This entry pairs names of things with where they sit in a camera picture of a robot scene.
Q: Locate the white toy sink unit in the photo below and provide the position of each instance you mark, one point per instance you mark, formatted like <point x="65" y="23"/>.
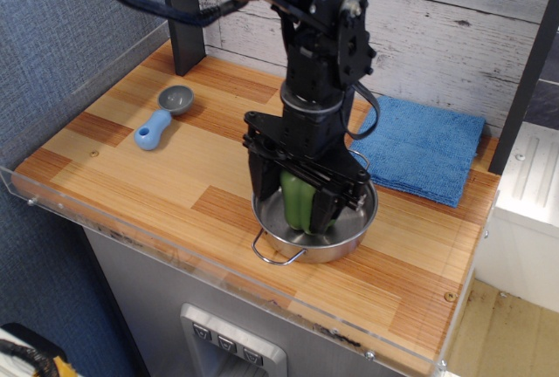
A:
<point x="519" y="252"/>

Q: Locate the black yellow bag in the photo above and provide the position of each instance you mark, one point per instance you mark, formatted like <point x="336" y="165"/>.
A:
<point x="27" y="353"/>

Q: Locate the grey toy fridge cabinet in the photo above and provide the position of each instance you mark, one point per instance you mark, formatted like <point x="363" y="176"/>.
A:
<point x="151" y="292"/>

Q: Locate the dark grey post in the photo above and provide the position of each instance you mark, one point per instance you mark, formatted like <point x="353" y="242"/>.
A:
<point x="187" y="41"/>
<point x="536" y="60"/>

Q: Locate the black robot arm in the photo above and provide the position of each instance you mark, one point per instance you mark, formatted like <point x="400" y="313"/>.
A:
<point x="328" y="54"/>

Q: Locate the dark grey left post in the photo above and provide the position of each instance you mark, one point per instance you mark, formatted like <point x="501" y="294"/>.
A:
<point x="187" y="41"/>

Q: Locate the silver dispenser button panel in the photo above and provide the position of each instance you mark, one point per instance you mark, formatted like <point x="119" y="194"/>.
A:
<point x="219" y="348"/>

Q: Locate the blue grey toy scoop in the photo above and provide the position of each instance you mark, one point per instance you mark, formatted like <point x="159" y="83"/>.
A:
<point x="172" y="101"/>

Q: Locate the green toy bell pepper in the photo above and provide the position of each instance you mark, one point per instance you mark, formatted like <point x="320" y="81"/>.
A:
<point x="298" y="201"/>

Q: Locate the blue folded cloth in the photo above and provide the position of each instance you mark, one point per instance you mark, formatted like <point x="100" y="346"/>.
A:
<point x="420" y="150"/>

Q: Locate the stainless steel pot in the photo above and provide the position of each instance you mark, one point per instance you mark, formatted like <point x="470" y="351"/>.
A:
<point x="341" y="238"/>

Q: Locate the clear acrylic table guard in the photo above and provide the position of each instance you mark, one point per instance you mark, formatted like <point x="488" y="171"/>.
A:
<point x="395" y="300"/>

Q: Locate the dark grey right post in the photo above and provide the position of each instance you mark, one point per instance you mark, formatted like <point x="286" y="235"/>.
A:
<point x="536" y="60"/>

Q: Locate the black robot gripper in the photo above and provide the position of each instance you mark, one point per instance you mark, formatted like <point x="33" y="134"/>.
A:
<point x="314" y="150"/>

